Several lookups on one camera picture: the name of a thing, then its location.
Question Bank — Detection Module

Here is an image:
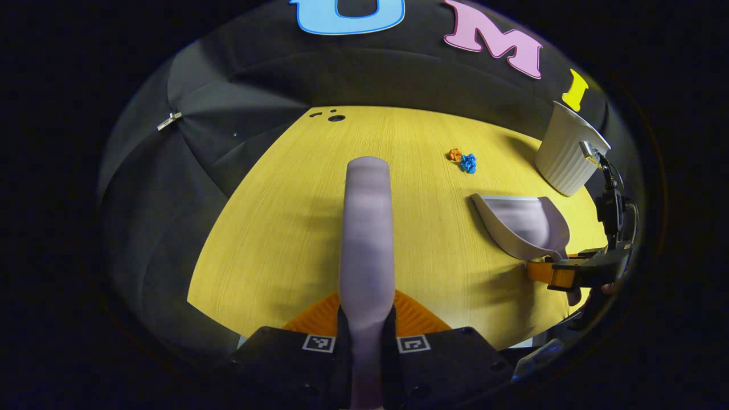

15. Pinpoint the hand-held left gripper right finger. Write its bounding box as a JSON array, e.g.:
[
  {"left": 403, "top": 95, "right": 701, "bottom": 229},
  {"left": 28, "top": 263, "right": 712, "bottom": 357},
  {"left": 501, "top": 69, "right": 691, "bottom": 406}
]
[{"left": 380, "top": 289, "right": 516, "bottom": 410}]

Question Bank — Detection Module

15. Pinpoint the yellow wooden desktop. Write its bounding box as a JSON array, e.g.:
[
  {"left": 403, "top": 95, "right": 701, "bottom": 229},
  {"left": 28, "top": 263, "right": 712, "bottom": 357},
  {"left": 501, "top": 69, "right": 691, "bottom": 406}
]
[{"left": 187, "top": 105, "right": 610, "bottom": 351}]

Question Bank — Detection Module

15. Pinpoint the small pink broom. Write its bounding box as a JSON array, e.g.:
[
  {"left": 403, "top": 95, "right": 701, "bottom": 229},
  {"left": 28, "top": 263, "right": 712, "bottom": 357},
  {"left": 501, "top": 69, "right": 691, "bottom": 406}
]
[{"left": 339, "top": 157, "right": 396, "bottom": 410}]

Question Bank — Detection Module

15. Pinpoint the pink dustpan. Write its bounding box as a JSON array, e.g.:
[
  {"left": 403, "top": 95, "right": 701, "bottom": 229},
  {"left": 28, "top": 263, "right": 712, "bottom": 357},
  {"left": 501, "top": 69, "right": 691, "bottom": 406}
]
[{"left": 470, "top": 194, "right": 583, "bottom": 306}]

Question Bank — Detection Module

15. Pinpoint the white ribbed garbage bin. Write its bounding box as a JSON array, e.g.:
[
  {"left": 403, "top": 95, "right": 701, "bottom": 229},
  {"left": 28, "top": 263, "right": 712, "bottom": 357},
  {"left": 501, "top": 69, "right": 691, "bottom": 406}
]
[{"left": 534, "top": 101, "right": 611, "bottom": 197}]

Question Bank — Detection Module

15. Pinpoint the black backdrop cloth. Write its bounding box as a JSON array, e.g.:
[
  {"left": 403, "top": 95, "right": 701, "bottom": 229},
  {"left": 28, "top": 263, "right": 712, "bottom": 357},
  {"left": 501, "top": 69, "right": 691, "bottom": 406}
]
[{"left": 97, "top": 0, "right": 638, "bottom": 365}]

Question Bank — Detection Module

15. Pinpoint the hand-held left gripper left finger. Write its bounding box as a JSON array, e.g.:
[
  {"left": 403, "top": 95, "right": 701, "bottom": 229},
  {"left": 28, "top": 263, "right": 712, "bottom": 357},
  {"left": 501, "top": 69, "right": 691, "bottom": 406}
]
[{"left": 228, "top": 290, "right": 351, "bottom": 410}]

